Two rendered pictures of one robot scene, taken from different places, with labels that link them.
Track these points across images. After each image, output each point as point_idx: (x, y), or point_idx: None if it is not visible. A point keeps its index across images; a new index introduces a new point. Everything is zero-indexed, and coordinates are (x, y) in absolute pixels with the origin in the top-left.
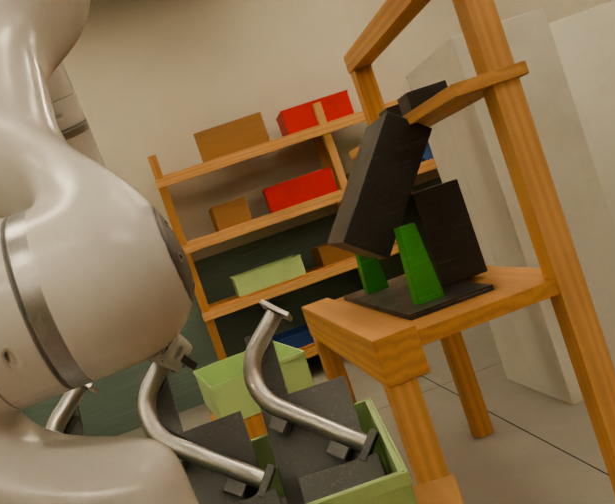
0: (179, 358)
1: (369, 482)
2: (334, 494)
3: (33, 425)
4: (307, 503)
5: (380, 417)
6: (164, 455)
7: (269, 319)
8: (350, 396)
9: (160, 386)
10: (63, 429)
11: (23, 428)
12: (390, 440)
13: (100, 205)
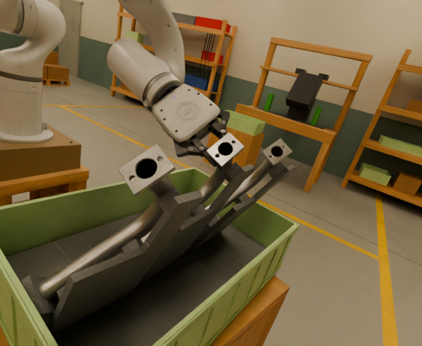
0: (165, 131)
1: (5, 206)
2: (33, 201)
3: (30, 44)
4: (52, 198)
5: (28, 318)
6: None
7: (146, 167)
8: (64, 287)
9: (218, 169)
10: (263, 167)
11: (28, 42)
12: None
13: None
